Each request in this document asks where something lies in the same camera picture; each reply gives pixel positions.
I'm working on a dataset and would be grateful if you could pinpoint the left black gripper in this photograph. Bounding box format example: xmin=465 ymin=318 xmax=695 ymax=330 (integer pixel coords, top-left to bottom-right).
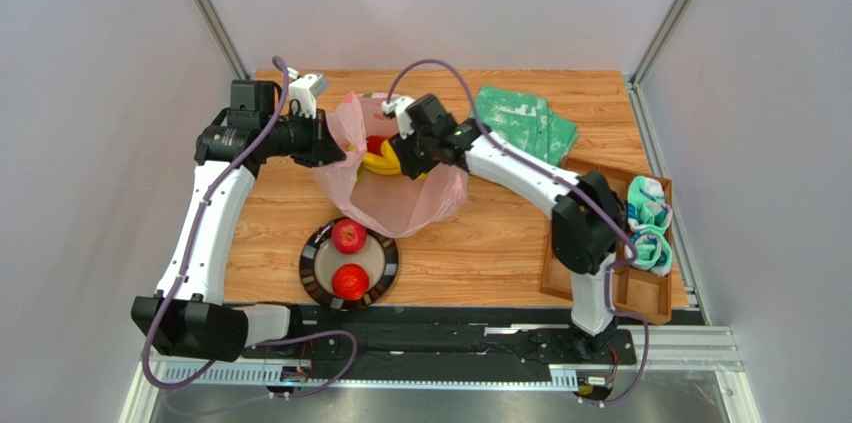
xmin=260 ymin=107 xmax=345 ymax=168

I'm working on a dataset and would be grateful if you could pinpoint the yellow banana bunch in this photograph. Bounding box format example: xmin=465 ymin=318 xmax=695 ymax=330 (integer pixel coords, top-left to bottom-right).
xmin=362 ymin=152 xmax=402 ymax=176

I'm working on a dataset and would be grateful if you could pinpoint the pink plastic bag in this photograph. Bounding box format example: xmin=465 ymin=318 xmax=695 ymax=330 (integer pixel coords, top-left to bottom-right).
xmin=312 ymin=91 xmax=468 ymax=238

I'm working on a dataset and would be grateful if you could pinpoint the red apple fruit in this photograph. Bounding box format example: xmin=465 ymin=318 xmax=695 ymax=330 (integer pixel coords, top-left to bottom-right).
xmin=331 ymin=218 xmax=368 ymax=255

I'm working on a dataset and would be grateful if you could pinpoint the red tomato fruit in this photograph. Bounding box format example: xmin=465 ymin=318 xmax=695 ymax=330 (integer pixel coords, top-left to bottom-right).
xmin=331 ymin=263 xmax=371 ymax=301

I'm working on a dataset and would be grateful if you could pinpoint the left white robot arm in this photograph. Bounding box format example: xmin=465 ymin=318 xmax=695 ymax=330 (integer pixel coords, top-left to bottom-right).
xmin=131 ymin=73 xmax=345 ymax=362

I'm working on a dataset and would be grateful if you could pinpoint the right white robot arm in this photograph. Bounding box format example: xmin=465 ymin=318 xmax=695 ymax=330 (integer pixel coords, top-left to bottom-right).
xmin=381 ymin=94 xmax=622 ymax=337

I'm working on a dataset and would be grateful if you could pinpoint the red fruit in bag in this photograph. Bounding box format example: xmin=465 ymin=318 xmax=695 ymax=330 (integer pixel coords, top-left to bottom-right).
xmin=366 ymin=135 xmax=387 ymax=156

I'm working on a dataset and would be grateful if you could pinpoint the dark round plate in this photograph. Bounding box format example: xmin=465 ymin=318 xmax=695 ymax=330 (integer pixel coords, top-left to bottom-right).
xmin=299 ymin=218 xmax=401 ymax=312

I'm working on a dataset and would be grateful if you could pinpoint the green white cloth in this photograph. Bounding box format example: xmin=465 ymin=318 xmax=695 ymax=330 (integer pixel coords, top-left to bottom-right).
xmin=475 ymin=86 xmax=579 ymax=166

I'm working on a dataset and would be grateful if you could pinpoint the teal white sock upper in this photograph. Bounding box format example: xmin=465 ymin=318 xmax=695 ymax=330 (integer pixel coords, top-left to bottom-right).
xmin=626 ymin=176 xmax=673 ymax=233

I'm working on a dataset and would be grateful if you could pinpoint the teal white sock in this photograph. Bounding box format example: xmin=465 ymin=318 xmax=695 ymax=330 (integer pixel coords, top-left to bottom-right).
xmin=626 ymin=176 xmax=673 ymax=233
xmin=631 ymin=228 xmax=674 ymax=277

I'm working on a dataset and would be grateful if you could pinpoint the wooden compartment tray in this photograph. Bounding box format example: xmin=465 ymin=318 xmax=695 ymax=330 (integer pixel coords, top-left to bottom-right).
xmin=539 ymin=156 xmax=674 ymax=325

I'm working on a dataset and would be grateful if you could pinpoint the teal white sock lower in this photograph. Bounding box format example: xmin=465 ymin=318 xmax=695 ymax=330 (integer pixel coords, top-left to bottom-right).
xmin=631 ymin=228 xmax=674 ymax=277

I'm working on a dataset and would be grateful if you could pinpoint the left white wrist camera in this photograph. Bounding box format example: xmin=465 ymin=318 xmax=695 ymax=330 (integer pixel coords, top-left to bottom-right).
xmin=288 ymin=73 xmax=328 ymax=119

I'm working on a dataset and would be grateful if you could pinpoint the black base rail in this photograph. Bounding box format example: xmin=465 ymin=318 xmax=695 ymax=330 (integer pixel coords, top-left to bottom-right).
xmin=242 ymin=305 xmax=641 ymax=383

